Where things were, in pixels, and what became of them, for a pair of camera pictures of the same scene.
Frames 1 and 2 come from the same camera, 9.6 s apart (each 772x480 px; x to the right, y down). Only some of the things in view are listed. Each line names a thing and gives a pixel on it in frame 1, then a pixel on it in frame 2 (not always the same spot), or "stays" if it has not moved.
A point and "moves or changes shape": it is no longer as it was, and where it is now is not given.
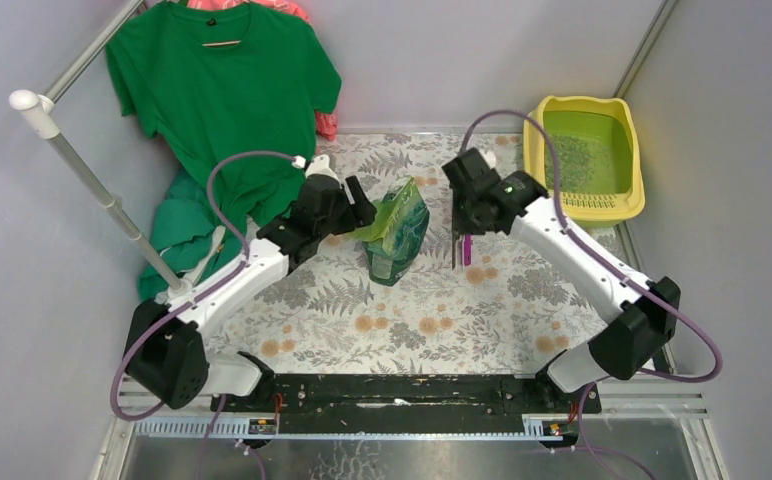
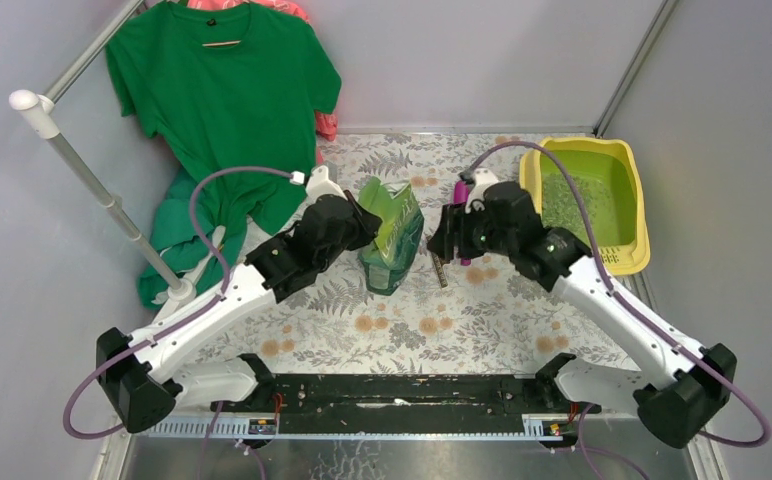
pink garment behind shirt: x=326 y=121 stays
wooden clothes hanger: x=222 y=43 stays
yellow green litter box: x=601 y=158 moves or changes shape
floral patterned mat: x=485 y=304 stays
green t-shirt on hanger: x=212 y=77 stays
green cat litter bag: x=393 y=238 moves or changes shape
